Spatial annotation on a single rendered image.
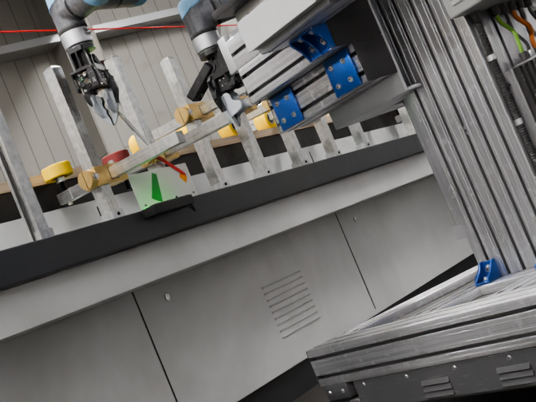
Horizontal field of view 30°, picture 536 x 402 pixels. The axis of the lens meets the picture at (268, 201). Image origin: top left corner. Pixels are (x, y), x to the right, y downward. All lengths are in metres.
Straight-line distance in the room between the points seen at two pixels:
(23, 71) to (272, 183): 5.07
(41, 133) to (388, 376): 5.97
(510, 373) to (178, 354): 1.25
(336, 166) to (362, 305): 0.60
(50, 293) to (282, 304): 1.22
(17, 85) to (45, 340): 5.51
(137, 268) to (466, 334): 0.97
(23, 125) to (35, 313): 5.62
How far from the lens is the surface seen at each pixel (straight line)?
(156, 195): 2.69
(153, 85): 8.40
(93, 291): 2.44
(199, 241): 2.80
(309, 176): 3.32
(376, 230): 4.12
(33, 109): 7.93
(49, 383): 2.54
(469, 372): 1.98
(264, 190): 3.07
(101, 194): 2.56
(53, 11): 2.62
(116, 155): 2.87
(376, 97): 2.26
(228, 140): 3.45
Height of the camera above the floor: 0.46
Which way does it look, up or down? 3 degrees up
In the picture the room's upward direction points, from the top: 23 degrees counter-clockwise
